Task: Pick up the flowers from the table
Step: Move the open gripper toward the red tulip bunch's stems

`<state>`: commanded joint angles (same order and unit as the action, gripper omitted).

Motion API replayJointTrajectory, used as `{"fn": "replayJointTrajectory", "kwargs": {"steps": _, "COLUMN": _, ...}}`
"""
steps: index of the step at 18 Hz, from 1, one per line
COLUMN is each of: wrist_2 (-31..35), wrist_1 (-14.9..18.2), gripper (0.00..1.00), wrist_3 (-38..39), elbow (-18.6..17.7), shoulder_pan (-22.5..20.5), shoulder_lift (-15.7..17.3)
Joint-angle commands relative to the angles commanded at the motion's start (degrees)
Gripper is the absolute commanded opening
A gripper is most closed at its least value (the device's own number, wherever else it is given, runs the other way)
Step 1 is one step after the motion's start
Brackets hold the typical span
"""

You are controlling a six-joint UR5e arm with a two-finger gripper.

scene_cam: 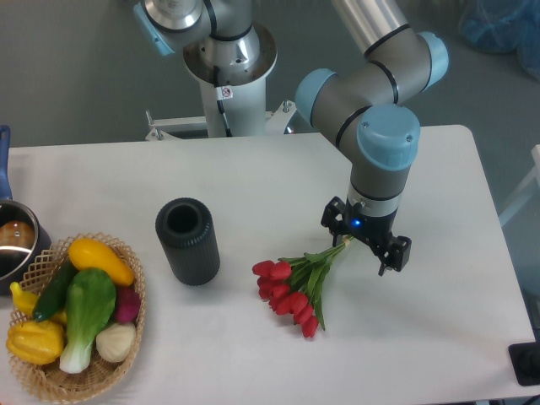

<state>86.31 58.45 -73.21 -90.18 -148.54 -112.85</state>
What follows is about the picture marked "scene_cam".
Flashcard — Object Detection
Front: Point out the woven wicker basket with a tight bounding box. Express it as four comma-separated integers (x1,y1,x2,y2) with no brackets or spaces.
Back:
6,231,148,405

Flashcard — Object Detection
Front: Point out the black device at edge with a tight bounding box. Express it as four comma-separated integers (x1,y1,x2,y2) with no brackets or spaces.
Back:
508,342,539,386

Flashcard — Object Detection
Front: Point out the blue handled pot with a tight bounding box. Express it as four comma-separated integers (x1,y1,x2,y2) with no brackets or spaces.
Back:
1,125,51,296

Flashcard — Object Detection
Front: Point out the blue plastic bag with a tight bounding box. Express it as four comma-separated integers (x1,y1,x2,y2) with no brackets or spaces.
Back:
458,1,539,79

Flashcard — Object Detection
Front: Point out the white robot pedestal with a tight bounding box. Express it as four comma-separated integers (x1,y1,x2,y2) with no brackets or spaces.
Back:
146,23,296,140

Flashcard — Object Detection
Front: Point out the white garlic bulb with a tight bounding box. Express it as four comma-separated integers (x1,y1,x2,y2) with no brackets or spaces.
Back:
95,323,136,363

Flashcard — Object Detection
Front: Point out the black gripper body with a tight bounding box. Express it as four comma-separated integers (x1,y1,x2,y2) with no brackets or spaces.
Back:
343,202,397,250

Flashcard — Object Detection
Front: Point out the yellow gourd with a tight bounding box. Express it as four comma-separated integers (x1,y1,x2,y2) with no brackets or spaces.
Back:
9,282,67,326

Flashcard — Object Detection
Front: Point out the dark green cucumber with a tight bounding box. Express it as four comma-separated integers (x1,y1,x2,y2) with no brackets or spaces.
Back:
32,260,78,321

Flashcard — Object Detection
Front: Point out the magenta radish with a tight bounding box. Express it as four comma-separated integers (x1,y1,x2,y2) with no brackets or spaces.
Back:
113,287,141,323

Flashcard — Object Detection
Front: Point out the red tulip bouquet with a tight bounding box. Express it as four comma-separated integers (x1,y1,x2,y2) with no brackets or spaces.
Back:
251,236,354,339

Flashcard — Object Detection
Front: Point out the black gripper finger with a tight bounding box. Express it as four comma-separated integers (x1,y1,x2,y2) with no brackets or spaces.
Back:
373,234,412,276
321,197,347,246

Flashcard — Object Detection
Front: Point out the dark grey ribbed vase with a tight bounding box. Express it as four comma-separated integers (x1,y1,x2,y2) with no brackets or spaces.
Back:
155,197,220,286

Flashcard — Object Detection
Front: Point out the yellow squash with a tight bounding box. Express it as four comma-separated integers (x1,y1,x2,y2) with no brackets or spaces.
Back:
67,238,135,287

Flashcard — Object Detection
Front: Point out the black cable on pedestal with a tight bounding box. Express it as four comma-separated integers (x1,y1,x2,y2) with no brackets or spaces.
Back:
213,65,234,138

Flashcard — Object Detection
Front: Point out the green bok choy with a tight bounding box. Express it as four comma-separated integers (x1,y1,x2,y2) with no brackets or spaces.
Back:
59,268,116,374

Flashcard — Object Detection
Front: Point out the yellow bell pepper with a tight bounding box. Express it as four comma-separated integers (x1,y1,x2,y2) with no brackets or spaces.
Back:
6,321,64,365

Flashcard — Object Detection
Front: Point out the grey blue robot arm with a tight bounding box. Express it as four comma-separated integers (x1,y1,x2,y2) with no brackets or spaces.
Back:
133,1,448,271

